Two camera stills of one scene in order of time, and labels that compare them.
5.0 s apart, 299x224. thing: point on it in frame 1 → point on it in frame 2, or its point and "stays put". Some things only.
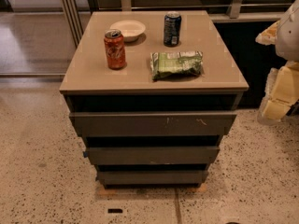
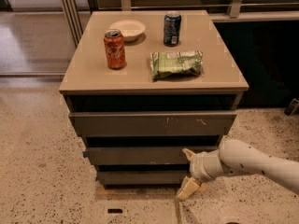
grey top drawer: x=152 y=124 stays put
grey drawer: x=151 y=155 stays put
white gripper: x=289 y=36 → x=196 y=166
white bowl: x=132 y=30 stays put
